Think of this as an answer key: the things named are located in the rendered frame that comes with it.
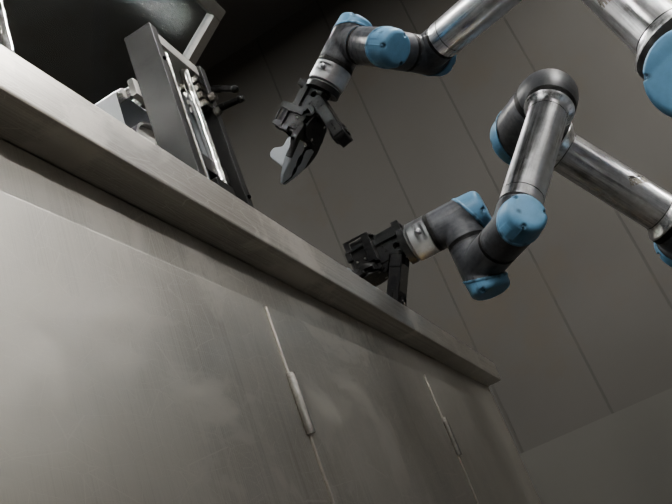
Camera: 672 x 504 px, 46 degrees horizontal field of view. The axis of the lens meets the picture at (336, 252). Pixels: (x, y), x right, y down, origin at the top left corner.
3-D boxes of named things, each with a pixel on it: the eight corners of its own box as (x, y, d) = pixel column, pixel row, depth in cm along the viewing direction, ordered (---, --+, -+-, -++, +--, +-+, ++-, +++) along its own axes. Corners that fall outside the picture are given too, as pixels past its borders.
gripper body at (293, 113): (287, 140, 164) (312, 89, 165) (319, 153, 160) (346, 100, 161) (269, 125, 157) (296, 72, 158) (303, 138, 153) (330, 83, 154)
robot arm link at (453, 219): (490, 220, 140) (470, 180, 143) (435, 248, 143) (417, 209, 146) (499, 232, 147) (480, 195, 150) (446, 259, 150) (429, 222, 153)
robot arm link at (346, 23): (359, 9, 154) (333, 8, 161) (334, 58, 153) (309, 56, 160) (385, 31, 159) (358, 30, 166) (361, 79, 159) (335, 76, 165)
